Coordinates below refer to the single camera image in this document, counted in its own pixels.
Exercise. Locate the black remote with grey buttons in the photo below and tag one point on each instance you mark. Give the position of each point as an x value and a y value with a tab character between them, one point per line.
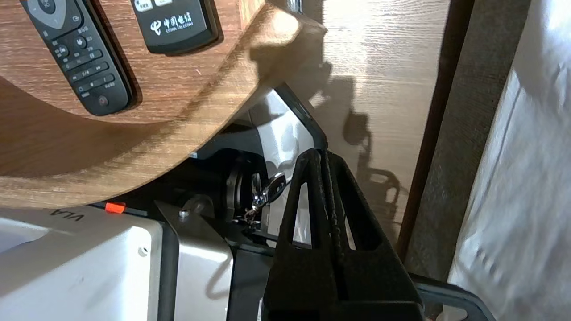
174	26

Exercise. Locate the black Philips remote control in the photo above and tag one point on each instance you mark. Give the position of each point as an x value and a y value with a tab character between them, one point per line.
80	58

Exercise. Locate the white bed sheet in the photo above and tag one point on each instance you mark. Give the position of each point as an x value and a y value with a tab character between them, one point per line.
526	200

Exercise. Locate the grey fabric bed base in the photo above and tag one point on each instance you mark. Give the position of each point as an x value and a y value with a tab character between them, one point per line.
473	133

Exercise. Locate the silver key bunch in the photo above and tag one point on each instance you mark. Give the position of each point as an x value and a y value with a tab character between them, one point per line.
274	187

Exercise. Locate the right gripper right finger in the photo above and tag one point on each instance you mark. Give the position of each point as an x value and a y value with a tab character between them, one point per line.
379	281

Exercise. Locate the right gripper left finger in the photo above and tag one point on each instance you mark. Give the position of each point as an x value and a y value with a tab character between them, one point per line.
299	276

